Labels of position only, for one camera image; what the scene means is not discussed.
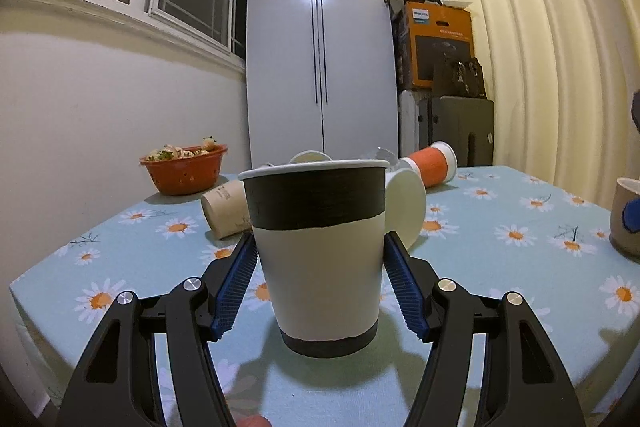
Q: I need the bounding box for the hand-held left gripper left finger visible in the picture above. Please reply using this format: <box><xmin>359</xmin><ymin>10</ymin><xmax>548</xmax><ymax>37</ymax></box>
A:
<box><xmin>55</xmin><ymin>232</ymin><xmax>259</xmax><ymax>427</ymax></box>

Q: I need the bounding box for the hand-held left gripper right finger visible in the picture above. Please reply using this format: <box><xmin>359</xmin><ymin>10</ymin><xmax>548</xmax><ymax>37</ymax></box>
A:
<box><xmin>383</xmin><ymin>231</ymin><xmax>587</xmax><ymax>427</ymax></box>

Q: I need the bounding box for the beige mug blue patch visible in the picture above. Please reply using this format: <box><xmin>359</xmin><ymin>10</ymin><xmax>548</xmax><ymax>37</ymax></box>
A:
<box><xmin>609</xmin><ymin>177</ymin><xmax>640</xmax><ymax>259</ymax></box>

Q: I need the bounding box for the black banded white paper cup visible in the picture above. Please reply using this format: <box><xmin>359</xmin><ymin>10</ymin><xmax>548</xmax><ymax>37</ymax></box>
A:
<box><xmin>238</xmin><ymin>159</ymin><xmax>390</xmax><ymax>358</ymax></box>

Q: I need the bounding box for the beige paper cup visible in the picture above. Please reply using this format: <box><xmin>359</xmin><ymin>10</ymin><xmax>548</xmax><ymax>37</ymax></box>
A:
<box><xmin>201</xmin><ymin>179</ymin><xmax>254</xmax><ymax>239</ymax></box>

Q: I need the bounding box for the plain white paper cup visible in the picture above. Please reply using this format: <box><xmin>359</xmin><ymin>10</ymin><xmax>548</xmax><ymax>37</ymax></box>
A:
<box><xmin>385</xmin><ymin>168</ymin><xmax>427</xmax><ymax>249</ymax></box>
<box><xmin>290</xmin><ymin>150</ymin><xmax>333</xmax><ymax>166</ymax></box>

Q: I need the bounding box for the orange banded paper cup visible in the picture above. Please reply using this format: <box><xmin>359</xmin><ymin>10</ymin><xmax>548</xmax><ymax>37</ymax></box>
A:
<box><xmin>402</xmin><ymin>141</ymin><xmax>458</xmax><ymax>188</ymax></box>

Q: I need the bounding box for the clear plastic cup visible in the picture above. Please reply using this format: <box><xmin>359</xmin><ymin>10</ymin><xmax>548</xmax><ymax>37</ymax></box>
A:
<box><xmin>369</xmin><ymin>147</ymin><xmax>402</xmax><ymax>168</ymax></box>

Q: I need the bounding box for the daisy print blue tablecloth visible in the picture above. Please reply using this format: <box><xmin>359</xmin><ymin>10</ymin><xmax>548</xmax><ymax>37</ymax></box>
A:
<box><xmin>9</xmin><ymin>164</ymin><xmax>640</xmax><ymax>427</ymax></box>

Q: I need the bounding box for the orange plastic colander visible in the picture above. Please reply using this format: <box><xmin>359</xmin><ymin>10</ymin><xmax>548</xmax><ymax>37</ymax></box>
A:
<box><xmin>139</xmin><ymin>144</ymin><xmax>229</xmax><ymax>196</ymax></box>

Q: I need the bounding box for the cream pleated curtain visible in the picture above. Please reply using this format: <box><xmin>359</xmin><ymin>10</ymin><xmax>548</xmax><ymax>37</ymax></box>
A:
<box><xmin>409</xmin><ymin>0</ymin><xmax>640</xmax><ymax>208</ymax></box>

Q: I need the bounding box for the pile of pale small fruits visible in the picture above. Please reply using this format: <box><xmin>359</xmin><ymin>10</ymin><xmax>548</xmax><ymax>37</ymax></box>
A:
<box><xmin>146</xmin><ymin>135</ymin><xmax>217</xmax><ymax>162</ymax></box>

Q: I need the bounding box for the light grey suitcase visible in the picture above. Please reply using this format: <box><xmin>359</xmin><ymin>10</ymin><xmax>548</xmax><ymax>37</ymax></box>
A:
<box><xmin>398</xmin><ymin>89</ymin><xmax>430</xmax><ymax>158</ymax></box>

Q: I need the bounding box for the dark grey suitcase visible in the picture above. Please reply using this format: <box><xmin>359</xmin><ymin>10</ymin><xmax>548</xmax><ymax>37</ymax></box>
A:
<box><xmin>418</xmin><ymin>95</ymin><xmax>496</xmax><ymax>168</ymax></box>

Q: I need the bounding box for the brown handbag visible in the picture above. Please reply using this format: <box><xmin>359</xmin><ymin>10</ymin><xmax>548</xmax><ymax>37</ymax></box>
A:
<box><xmin>432</xmin><ymin>56</ymin><xmax>487</xmax><ymax>100</ymax></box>

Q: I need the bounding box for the orange cardboard box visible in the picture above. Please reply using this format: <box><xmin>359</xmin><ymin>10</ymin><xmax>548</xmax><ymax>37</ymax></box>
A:
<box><xmin>397</xmin><ymin>1</ymin><xmax>475</xmax><ymax>90</ymax></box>

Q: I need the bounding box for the white two-door cabinet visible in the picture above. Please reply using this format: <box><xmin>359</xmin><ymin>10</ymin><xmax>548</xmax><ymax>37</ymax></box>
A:
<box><xmin>245</xmin><ymin>0</ymin><xmax>401</xmax><ymax>168</ymax></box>

